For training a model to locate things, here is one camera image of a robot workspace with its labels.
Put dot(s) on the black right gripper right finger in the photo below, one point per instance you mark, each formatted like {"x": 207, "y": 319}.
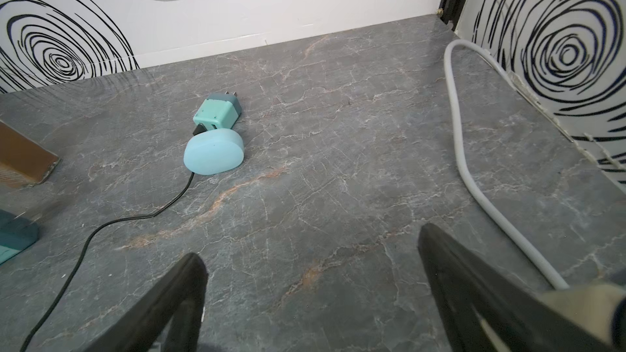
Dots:
{"x": 483, "y": 311}

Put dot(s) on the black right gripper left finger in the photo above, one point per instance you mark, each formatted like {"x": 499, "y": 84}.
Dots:
{"x": 175, "y": 302}

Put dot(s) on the teal charger with black cable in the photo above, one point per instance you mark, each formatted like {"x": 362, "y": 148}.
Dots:
{"x": 218, "y": 111}

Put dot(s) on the light blue earbud case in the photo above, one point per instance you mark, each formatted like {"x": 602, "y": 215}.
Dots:
{"x": 214, "y": 152}

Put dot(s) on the brown spice bottle black lid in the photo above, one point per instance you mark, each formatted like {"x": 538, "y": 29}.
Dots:
{"x": 24, "y": 163}

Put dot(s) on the teal charger with white cable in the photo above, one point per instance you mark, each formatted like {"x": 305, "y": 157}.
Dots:
{"x": 16, "y": 235}

